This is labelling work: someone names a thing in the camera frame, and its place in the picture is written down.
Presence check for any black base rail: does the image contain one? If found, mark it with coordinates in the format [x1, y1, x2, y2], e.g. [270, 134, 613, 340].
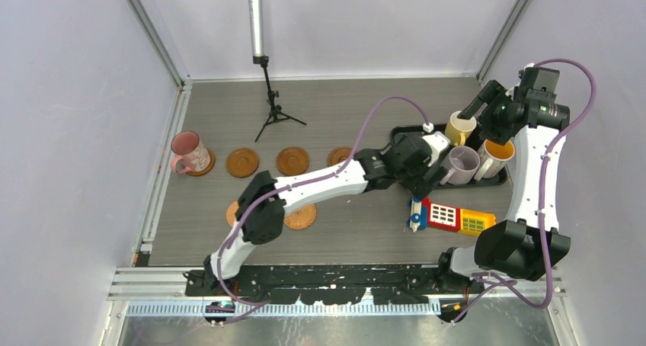
[184, 264, 484, 305]

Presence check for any toy block train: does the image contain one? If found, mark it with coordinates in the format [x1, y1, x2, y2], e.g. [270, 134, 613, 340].
[406, 197, 496, 236]

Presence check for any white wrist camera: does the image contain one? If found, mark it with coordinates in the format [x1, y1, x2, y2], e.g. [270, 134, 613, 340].
[422, 123, 450, 167]
[506, 62, 535, 99]

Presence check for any white mug orange inside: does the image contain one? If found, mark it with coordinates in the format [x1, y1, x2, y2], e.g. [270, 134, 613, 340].
[474, 139, 516, 181]

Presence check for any silver microphone on tripod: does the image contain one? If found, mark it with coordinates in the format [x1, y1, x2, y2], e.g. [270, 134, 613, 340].
[248, 0, 307, 142]

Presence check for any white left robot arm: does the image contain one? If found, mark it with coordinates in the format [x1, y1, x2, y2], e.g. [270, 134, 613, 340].
[203, 132, 450, 296]

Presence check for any lilac mug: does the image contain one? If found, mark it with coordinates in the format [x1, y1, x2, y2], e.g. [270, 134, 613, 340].
[440, 146, 481, 185]

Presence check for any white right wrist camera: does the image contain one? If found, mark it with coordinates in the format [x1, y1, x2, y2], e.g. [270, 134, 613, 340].
[506, 62, 535, 99]

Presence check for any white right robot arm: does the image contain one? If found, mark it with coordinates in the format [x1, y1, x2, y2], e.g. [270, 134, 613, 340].
[434, 65, 571, 293]

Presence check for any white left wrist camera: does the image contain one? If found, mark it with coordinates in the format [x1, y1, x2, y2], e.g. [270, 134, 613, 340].
[422, 123, 450, 167]

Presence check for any woven rattan round coaster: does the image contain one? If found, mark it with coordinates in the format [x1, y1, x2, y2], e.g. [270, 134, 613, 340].
[283, 204, 317, 230]

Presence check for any pink floral mug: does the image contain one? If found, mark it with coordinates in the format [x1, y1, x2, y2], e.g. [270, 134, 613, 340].
[171, 131, 207, 174]

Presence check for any dark wooden round coaster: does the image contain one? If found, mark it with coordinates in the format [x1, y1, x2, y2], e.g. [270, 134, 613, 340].
[276, 146, 310, 176]

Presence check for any brown wooden coaster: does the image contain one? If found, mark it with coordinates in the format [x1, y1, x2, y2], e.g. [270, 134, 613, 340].
[225, 148, 260, 178]
[327, 146, 352, 166]
[187, 149, 216, 177]

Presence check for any yellow mug white inside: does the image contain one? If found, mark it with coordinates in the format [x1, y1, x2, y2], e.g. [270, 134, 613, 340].
[444, 111, 477, 146]

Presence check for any smooth orange round coaster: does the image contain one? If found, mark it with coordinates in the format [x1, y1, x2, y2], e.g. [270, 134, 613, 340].
[225, 200, 239, 227]

